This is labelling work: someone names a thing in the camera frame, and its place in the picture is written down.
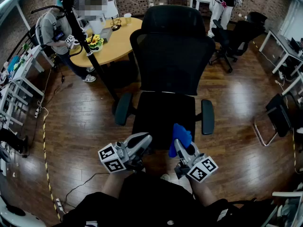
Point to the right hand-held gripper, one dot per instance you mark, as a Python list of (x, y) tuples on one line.
[(200, 167)]

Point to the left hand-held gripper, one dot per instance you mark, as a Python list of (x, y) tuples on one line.
[(123, 150)]

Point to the blue cloth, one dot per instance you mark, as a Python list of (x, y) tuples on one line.
[(181, 132)]

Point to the black office chair seat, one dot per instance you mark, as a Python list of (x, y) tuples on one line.
[(161, 112)]

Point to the person's left forearm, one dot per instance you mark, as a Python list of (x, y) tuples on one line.
[(116, 183)]

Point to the person's right forearm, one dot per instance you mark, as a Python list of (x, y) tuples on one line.
[(202, 193)]

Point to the person's white shoe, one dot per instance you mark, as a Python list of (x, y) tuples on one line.
[(165, 177)]

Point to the dark grey chair armrest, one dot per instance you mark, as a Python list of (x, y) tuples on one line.
[(207, 117), (123, 109)]

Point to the person's black clothing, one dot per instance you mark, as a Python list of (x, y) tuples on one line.
[(146, 202)]

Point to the black waist pack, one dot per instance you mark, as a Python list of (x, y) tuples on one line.
[(246, 212)]

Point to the white power strip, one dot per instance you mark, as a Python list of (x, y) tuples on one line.
[(59, 204), (37, 113)]

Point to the black cantilever chair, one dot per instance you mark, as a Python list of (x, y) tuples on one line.
[(279, 115)]

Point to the black mesh chair backrest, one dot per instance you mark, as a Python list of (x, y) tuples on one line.
[(170, 63)]

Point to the round wooden table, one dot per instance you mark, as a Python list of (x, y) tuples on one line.
[(118, 41)]

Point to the sunflower bouquet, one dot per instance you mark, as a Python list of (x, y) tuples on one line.
[(94, 40)]

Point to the grey tissue box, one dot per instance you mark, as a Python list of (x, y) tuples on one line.
[(106, 34)]

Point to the white metal rack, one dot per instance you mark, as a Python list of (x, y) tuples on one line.
[(19, 81)]

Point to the white shade table lamp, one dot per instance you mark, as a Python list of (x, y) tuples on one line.
[(115, 25)]

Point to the white kettle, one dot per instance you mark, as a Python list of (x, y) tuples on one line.
[(97, 26)]

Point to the white round device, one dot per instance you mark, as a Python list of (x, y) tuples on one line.
[(14, 219)]

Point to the pale paper cup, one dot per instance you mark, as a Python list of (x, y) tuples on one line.
[(127, 18)]

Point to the black office chair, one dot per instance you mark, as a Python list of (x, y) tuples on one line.
[(239, 37)]

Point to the white office desk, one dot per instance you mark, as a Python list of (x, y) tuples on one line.
[(281, 44)]

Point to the black laptop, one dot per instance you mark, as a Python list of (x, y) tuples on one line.
[(295, 45)]

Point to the white frame chair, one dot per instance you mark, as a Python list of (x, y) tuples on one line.
[(288, 194)]

